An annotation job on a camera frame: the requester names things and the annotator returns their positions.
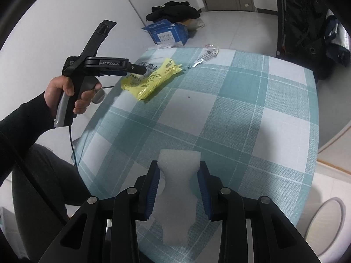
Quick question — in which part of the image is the black framed glass door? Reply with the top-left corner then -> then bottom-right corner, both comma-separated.
276,0 -> 286,58

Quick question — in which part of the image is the black clothes pile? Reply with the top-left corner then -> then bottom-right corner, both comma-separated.
146,1 -> 202,23

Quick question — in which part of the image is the white foam piece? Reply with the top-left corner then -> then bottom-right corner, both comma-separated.
152,149 -> 201,246

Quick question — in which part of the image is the yellow snack wrapper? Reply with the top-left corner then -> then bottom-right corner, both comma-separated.
121,58 -> 182,101

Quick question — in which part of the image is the clear plastic wrapper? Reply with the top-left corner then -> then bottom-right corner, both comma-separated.
191,44 -> 220,68

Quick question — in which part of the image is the teal plaid tablecloth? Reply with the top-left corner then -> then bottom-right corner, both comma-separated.
73,46 -> 320,263

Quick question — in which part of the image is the black sleeved left forearm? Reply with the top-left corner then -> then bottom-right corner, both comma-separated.
1,93 -> 54,182

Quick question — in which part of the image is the black jacket hanging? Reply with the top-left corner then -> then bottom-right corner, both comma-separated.
284,0 -> 350,81

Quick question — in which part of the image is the white trash bin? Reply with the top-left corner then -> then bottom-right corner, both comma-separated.
304,197 -> 346,257

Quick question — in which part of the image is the left hand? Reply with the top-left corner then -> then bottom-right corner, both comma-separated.
43,75 -> 103,115

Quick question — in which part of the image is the blue cardboard box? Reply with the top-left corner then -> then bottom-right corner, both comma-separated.
142,19 -> 189,46

